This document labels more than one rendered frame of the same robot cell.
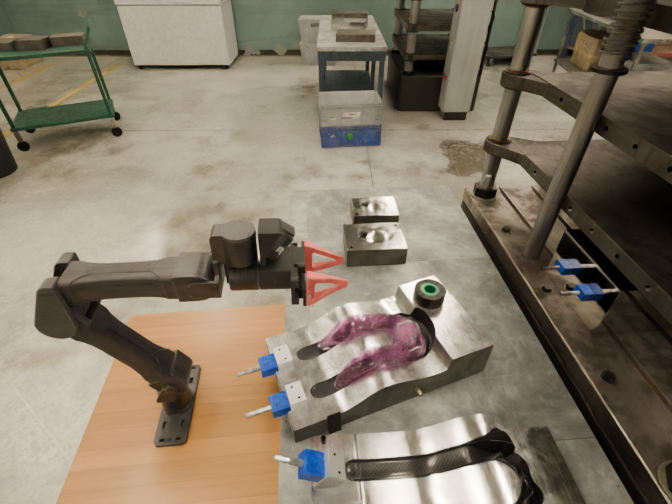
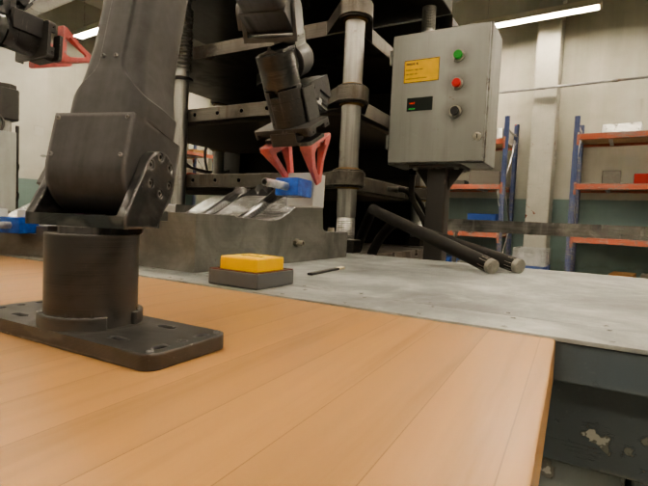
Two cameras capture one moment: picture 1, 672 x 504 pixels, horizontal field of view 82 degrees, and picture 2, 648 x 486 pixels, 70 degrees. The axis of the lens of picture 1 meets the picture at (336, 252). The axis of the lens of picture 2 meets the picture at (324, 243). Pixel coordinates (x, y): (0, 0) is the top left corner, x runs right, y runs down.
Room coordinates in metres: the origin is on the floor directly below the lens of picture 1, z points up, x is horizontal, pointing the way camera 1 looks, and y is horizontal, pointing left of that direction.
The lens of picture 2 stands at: (-0.44, 0.50, 0.89)
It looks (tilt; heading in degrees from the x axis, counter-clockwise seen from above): 3 degrees down; 304
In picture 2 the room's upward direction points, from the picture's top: 3 degrees clockwise
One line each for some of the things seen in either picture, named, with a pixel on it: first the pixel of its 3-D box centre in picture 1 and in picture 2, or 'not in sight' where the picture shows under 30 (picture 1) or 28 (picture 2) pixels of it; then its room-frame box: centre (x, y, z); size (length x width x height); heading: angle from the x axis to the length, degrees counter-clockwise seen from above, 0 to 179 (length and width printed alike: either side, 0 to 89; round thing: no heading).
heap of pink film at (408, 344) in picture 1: (375, 339); not in sight; (0.60, -0.10, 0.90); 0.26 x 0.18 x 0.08; 111
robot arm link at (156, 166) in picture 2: not in sight; (99, 191); (-0.11, 0.31, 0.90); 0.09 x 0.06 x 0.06; 20
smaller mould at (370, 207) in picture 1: (373, 212); not in sight; (1.26, -0.15, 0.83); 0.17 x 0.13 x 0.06; 94
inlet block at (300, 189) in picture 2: not in sight; (289, 187); (0.01, -0.07, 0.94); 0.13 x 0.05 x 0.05; 94
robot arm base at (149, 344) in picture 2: not in sight; (93, 280); (-0.11, 0.31, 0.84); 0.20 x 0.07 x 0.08; 6
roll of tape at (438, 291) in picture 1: (429, 293); not in sight; (0.72, -0.25, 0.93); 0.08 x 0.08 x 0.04
